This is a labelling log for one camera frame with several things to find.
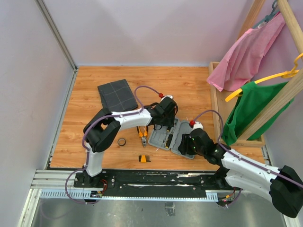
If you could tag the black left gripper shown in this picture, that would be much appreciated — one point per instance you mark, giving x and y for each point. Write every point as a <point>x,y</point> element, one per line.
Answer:
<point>171,121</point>

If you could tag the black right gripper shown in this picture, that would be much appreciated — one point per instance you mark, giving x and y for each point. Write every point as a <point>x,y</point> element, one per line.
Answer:
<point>184,147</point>

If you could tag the grey plastic tool case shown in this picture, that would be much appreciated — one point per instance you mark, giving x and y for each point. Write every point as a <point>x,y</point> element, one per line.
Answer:
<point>159,136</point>

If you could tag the black yellow slim screwdriver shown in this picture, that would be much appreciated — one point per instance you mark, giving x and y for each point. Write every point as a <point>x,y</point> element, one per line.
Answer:
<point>168,141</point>

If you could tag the orange black pliers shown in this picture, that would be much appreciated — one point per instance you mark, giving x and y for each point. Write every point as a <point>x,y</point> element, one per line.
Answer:
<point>143,134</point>

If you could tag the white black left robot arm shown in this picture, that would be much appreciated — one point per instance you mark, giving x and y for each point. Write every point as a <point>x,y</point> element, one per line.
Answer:
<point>102,130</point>

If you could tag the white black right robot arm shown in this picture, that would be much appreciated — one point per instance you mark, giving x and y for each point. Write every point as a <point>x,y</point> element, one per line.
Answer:
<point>248,170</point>

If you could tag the orange black hex key set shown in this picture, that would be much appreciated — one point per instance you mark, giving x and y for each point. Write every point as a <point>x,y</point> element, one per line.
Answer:
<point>144,158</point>

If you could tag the dark grey checked cloth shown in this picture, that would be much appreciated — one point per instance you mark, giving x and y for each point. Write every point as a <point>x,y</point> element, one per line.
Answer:
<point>117,96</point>

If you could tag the black tape roll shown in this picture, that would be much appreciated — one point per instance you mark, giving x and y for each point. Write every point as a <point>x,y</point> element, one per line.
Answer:
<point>121,142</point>

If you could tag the green shirt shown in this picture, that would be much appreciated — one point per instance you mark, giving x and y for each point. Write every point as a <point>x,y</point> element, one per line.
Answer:
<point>253,100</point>

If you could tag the pink shirt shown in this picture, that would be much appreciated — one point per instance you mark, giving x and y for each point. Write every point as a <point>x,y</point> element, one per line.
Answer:
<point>241,63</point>

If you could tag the teal clothes hanger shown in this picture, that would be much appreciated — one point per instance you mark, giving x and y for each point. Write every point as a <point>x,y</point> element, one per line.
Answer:
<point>268,17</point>

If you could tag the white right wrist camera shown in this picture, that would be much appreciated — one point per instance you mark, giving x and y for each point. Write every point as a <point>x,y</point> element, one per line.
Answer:
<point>197,125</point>

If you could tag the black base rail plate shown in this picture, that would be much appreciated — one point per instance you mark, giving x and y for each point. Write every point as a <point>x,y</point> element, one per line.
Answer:
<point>161,184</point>

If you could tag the wooden clothes rack frame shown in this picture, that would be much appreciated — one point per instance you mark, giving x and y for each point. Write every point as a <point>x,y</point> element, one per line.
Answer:
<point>222,104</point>

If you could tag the aluminium frame rail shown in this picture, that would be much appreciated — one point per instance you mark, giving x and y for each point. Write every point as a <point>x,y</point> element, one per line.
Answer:
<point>60,184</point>

